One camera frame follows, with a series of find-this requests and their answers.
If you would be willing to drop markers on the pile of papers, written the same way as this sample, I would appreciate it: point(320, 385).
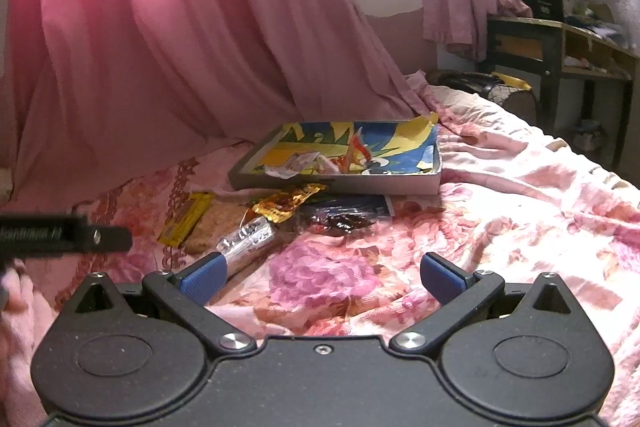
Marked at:
point(605, 32)

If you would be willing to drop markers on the grey cardboard box tray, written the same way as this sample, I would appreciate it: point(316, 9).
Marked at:
point(350, 183)

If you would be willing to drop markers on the white printed wrapper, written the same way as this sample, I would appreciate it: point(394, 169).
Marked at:
point(295, 164)

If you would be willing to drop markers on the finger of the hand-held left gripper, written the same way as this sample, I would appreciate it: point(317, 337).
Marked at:
point(110, 240)

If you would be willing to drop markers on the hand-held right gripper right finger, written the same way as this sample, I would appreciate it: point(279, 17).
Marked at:
point(442, 278)

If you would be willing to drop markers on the pink floral blanket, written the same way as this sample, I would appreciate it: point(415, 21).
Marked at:
point(500, 217)

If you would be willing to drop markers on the wooden desk with dark frame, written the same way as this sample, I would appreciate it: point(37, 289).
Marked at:
point(552, 57)

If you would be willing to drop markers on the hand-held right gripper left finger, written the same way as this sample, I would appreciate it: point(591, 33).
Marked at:
point(202, 281)

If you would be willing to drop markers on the person's left hand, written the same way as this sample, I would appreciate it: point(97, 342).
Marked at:
point(15, 298)

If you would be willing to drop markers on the gold orange candy wrapper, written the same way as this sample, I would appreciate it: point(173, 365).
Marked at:
point(282, 204)

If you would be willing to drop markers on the black box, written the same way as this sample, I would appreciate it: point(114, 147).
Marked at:
point(540, 4)

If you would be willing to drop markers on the clear biscuit packet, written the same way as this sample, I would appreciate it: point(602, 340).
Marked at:
point(216, 228)

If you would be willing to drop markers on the colourful printed paper lining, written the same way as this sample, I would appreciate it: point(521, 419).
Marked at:
point(400, 147)

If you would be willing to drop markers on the white container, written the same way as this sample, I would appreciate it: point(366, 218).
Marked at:
point(589, 131)

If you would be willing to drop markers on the pink curtain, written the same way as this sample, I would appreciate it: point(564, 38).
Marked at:
point(175, 32)

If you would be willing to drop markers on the silver snack packet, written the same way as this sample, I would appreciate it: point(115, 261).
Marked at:
point(247, 239)

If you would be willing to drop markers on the yellow snack packet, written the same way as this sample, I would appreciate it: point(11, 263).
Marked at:
point(185, 217)

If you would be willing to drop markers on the blue and clear snack packet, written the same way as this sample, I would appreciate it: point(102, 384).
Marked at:
point(345, 222)

